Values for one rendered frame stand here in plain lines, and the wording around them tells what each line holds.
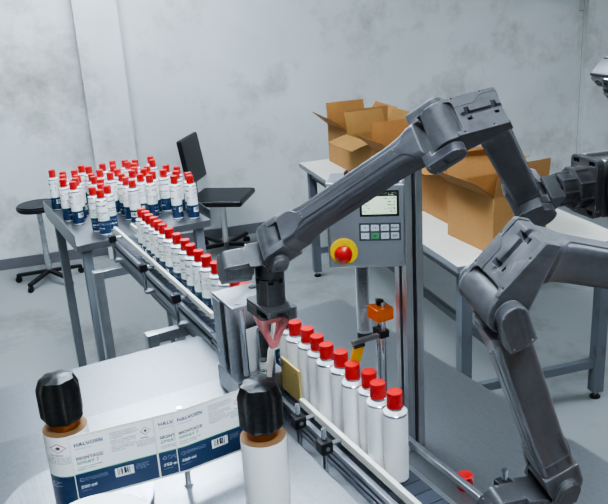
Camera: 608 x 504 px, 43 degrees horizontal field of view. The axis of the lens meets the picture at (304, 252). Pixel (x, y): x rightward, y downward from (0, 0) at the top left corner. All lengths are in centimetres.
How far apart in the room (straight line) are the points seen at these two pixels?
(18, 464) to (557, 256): 135
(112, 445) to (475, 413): 90
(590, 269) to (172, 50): 515
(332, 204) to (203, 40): 473
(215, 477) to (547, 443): 80
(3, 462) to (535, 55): 591
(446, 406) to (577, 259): 110
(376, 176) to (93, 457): 80
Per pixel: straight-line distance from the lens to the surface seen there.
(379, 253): 167
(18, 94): 596
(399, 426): 162
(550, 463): 123
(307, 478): 172
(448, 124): 127
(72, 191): 373
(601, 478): 185
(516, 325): 98
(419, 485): 169
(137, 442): 165
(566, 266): 101
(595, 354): 375
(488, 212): 324
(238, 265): 145
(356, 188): 133
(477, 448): 190
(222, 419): 170
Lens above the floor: 187
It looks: 19 degrees down
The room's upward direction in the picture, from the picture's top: 4 degrees counter-clockwise
